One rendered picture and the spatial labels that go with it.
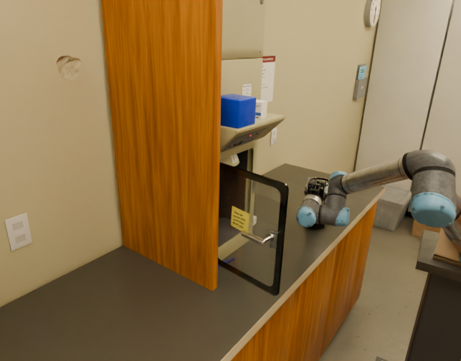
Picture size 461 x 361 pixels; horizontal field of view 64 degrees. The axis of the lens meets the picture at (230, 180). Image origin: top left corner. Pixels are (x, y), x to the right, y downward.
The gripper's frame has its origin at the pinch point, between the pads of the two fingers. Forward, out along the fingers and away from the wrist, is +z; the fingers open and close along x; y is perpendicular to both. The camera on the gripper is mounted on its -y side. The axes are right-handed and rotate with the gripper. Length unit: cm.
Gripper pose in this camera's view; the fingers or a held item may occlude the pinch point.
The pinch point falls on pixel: (320, 185)
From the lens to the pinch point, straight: 177.3
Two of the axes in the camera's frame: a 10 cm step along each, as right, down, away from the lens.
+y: -0.1, -9.0, -4.4
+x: -9.3, -1.6, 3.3
